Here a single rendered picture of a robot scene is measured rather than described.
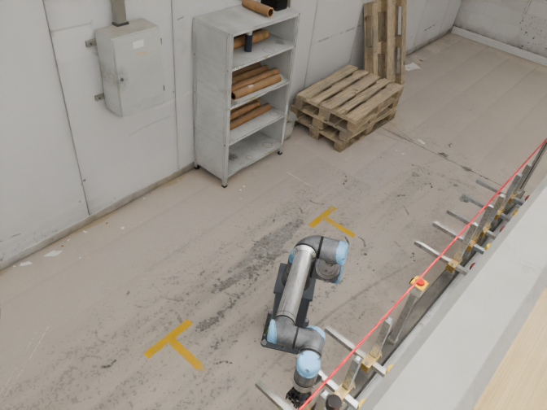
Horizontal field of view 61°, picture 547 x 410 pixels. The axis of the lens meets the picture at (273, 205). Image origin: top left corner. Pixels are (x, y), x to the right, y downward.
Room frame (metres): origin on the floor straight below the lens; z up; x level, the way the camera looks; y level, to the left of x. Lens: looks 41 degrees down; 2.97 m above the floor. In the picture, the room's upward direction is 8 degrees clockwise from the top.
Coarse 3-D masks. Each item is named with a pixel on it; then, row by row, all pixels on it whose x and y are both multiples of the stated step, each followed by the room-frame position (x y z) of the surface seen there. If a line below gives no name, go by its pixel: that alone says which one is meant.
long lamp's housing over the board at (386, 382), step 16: (512, 224) 0.74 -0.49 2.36; (496, 240) 0.70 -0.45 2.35; (544, 272) 0.61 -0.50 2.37; (464, 288) 0.54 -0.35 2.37; (544, 288) 0.59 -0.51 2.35; (448, 304) 0.51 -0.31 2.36; (528, 304) 0.53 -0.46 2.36; (432, 320) 0.48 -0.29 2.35; (512, 320) 0.48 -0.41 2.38; (512, 336) 0.47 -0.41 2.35; (416, 352) 0.40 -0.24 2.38; (496, 352) 0.42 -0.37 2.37; (400, 368) 0.38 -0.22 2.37; (480, 368) 0.39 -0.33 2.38; (496, 368) 0.41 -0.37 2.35; (384, 384) 0.35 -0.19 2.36; (480, 384) 0.37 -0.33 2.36; (368, 400) 0.33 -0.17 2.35; (464, 400) 0.34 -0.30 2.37
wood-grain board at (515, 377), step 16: (544, 304) 1.83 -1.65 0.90; (528, 320) 1.70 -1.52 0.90; (544, 320) 1.71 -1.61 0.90; (528, 336) 1.59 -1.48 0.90; (544, 336) 1.60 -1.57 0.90; (512, 352) 1.47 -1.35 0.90; (528, 352) 1.48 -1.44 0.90; (544, 352) 1.49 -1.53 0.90; (512, 368) 1.37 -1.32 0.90; (528, 368) 1.39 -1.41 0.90; (544, 368) 1.40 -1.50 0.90; (496, 384) 1.27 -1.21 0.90; (512, 384) 1.28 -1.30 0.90; (528, 384) 1.29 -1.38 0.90; (544, 384) 1.30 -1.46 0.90; (480, 400) 1.17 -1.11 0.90; (496, 400) 1.18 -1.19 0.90; (512, 400) 1.19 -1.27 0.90; (528, 400) 1.21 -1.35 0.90; (544, 400) 1.22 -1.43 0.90
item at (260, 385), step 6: (258, 384) 1.13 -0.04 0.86; (264, 384) 1.13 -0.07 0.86; (264, 390) 1.10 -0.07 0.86; (270, 390) 1.10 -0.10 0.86; (270, 396) 1.07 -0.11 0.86; (276, 396) 1.08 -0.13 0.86; (276, 402) 1.05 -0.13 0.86; (282, 402) 1.05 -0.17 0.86; (282, 408) 1.02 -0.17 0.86; (288, 408) 1.03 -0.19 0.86
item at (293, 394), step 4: (292, 388) 0.95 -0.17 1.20; (288, 392) 0.96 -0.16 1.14; (292, 392) 0.95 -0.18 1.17; (296, 392) 0.93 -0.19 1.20; (308, 392) 0.97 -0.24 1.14; (288, 396) 0.97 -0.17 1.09; (292, 396) 0.94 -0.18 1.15; (296, 396) 0.94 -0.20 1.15; (300, 396) 0.94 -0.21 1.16; (304, 396) 0.95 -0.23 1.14; (308, 396) 0.96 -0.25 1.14; (292, 400) 0.95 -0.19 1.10; (296, 400) 0.93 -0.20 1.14; (300, 400) 0.93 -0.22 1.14; (304, 400) 0.94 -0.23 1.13; (296, 404) 0.92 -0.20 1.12; (300, 404) 0.92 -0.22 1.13
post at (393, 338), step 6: (408, 300) 1.57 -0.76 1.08; (414, 300) 1.56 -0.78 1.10; (408, 306) 1.57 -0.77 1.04; (402, 312) 1.57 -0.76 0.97; (408, 312) 1.56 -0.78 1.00; (402, 318) 1.57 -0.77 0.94; (396, 324) 1.58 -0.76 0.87; (402, 324) 1.56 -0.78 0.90; (396, 330) 1.57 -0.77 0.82; (390, 336) 1.58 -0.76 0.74; (396, 336) 1.56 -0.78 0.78; (390, 342) 1.56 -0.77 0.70
